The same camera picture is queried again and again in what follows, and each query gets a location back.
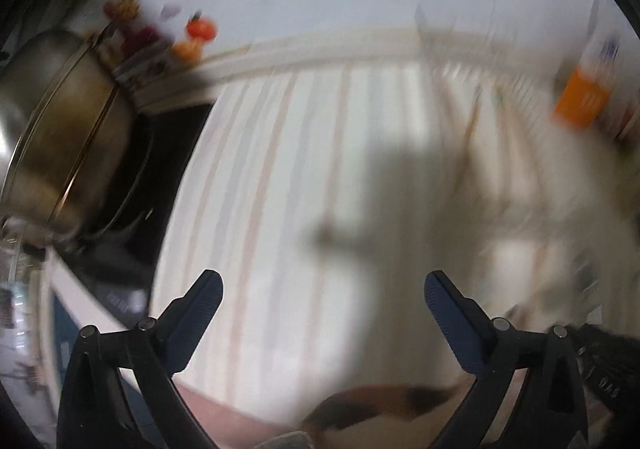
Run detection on black pan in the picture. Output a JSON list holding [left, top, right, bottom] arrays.
[[82, 126, 158, 242]]

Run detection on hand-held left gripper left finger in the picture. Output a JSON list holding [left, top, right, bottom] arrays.
[[56, 270, 224, 449]]

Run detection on black induction cooktop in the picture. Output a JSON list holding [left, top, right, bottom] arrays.
[[47, 99, 217, 330]]

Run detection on grey slipper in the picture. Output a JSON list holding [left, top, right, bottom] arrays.
[[256, 430, 315, 449]]

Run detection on clear plastic utensil organizer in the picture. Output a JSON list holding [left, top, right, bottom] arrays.
[[412, 3, 507, 152]]

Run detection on steel stockpot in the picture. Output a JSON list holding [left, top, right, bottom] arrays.
[[2, 41, 146, 236]]

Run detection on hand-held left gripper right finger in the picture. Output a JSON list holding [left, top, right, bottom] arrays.
[[423, 270, 587, 449]]

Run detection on orange and white salt bag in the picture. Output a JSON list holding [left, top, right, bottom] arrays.
[[551, 0, 622, 130]]

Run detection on colourful wall stickers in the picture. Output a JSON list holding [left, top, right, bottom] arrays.
[[102, 0, 219, 80]]

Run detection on striped table mat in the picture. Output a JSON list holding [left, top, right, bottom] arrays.
[[149, 63, 640, 412]]

